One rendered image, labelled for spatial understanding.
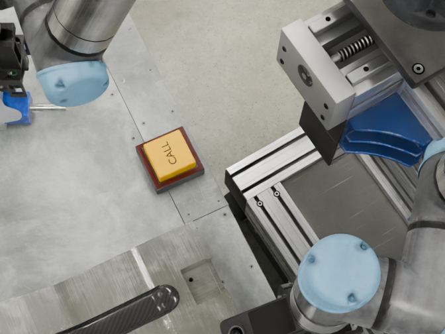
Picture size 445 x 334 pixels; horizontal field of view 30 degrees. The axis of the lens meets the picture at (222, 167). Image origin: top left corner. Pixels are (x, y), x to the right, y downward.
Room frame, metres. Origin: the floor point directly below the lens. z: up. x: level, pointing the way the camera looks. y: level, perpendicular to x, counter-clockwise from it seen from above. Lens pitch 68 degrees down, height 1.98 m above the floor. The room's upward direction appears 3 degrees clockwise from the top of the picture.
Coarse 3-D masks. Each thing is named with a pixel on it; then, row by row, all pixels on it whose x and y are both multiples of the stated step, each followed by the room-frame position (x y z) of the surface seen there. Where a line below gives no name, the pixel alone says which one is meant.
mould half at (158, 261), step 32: (192, 224) 0.34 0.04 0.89; (128, 256) 0.29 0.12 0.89; (160, 256) 0.30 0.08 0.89; (192, 256) 0.30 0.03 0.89; (64, 288) 0.25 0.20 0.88; (96, 288) 0.25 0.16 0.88; (128, 288) 0.25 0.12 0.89; (0, 320) 0.19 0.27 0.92; (32, 320) 0.20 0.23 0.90; (64, 320) 0.20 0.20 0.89; (160, 320) 0.21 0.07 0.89; (192, 320) 0.21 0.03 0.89
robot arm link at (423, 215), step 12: (432, 144) 0.36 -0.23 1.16; (444, 144) 0.36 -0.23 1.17; (432, 156) 0.35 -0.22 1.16; (444, 156) 0.33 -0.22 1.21; (420, 168) 0.34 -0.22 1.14; (432, 168) 0.33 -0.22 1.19; (444, 168) 0.31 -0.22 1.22; (420, 180) 0.33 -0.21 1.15; (432, 180) 0.31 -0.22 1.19; (444, 180) 0.30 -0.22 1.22; (420, 192) 0.31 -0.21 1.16; (432, 192) 0.30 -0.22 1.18; (444, 192) 0.29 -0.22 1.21; (420, 204) 0.30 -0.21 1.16; (432, 204) 0.29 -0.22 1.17; (444, 204) 0.29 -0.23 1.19; (420, 216) 0.28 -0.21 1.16; (432, 216) 0.28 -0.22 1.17; (444, 216) 0.28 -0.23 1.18; (408, 228) 0.27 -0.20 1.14; (444, 228) 0.26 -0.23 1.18
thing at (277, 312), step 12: (276, 300) 0.22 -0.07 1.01; (288, 300) 0.22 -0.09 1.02; (252, 312) 0.21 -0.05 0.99; (264, 312) 0.21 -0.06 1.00; (276, 312) 0.20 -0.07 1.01; (288, 312) 0.20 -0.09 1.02; (228, 324) 0.19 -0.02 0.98; (240, 324) 0.19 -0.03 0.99; (252, 324) 0.19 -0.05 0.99; (264, 324) 0.19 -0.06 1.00; (276, 324) 0.19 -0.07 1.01; (288, 324) 0.19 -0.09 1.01
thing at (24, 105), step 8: (0, 96) 0.54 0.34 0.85; (8, 96) 0.55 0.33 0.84; (8, 104) 0.53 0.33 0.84; (16, 104) 0.53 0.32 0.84; (24, 104) 0.53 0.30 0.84; (32, 104) 0.54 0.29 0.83; (40, 104) 0.54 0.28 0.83; (48, 104) 0.54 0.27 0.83; (24, 112) 0.52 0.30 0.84; (24, 120) 0.51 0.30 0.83; (0, 128) 0.51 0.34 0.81
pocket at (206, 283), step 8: (192, 264) 0.29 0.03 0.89; (200, 264) 0.29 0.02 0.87; (208, 264) 0.29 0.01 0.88; (184, 272) 0.28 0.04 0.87; (192, 272) 0.28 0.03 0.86; (200, 272) 0.28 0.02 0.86; (208, 272) 0.29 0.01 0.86; (216, 272) 0.28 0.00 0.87; (192, 280) 0.28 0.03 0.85; (200, 280) 0.27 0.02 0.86; (208, 280) 0.27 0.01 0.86; (216, 280) 0.27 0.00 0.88; (192, 288) 0.26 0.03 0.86; (200, 288) 0.26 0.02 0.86; (208, 288) 0.26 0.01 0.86; (216, 288) 0.26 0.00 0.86; (224, 288) 0.26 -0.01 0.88; (200, 296) 0.25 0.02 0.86; (208, 296) 0.25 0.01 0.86
